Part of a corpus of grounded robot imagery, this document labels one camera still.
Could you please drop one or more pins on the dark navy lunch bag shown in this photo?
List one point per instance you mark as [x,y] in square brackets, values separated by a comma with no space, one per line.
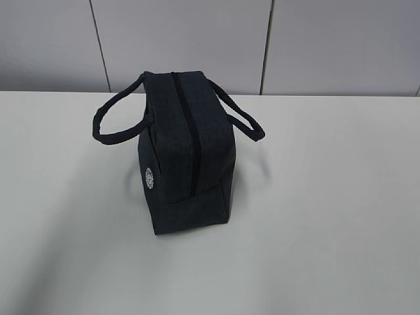
[186,147]

